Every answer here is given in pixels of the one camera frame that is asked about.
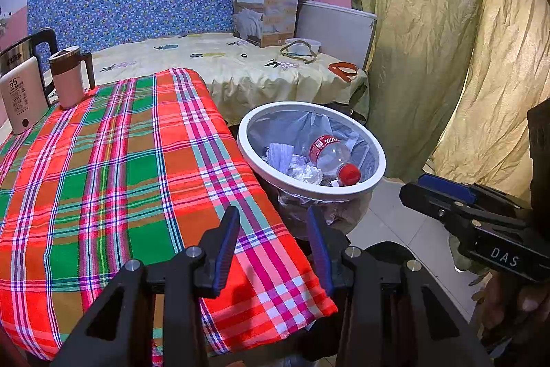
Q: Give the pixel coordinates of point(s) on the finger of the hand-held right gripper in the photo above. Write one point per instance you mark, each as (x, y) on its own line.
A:
(429, 201)
(447, 186)

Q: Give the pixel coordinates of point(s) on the white flat panel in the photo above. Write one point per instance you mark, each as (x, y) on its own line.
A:
(335, 31)

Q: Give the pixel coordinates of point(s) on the plastic bottle with red label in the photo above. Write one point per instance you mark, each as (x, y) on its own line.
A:
(331, 154)

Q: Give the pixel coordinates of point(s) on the white tissue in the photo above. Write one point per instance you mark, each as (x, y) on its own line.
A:
(307, 173)

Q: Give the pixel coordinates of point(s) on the white twisted cloth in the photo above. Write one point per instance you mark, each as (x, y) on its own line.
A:
(281, 155)

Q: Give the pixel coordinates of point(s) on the pink mug with brown lid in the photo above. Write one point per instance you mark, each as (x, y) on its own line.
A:
(68, 87)

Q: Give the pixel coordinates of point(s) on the yellow curtain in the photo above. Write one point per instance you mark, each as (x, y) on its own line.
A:
(429, 49)

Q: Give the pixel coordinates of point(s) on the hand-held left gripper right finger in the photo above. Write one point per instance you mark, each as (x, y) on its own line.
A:
(320, 251)

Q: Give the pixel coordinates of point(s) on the clear plastic bin liner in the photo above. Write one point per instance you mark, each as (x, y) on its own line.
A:
(275, 126)

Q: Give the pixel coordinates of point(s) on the white round bin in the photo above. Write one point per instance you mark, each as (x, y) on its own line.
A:
(253, 160)

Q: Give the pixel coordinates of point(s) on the person's right hand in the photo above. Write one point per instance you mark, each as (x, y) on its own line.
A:
(502, 302)

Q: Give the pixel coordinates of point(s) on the cardboard quilt box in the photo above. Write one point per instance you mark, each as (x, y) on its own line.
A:
(266, 12)

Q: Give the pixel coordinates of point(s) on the plaid tablecloth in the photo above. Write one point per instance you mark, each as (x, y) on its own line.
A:
(107, 199)

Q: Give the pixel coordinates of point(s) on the bed with yellow sheet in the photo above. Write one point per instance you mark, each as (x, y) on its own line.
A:
(240, 83)

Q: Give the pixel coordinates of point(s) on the cream steel electric kettle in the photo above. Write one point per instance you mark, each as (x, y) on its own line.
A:
(21, 100)

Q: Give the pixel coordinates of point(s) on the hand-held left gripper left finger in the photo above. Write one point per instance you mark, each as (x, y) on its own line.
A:
(225, 251)

